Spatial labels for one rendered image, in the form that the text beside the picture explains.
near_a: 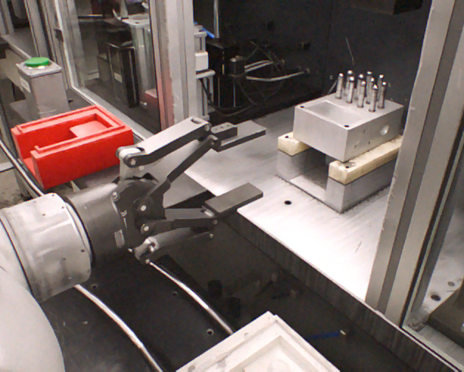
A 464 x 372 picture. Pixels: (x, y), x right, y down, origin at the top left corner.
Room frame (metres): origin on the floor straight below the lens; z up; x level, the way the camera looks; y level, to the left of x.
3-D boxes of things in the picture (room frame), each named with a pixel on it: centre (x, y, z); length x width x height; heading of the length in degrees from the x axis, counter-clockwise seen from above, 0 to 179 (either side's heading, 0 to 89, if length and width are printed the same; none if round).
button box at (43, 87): (0.79, 0.34, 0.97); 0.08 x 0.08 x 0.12; 39
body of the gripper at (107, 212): (0.36, 0.11, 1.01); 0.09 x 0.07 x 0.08; 129
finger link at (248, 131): (0.45, 0.00, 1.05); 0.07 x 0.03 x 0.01; 129
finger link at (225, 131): (0.44, 0.02, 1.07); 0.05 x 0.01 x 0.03; 129
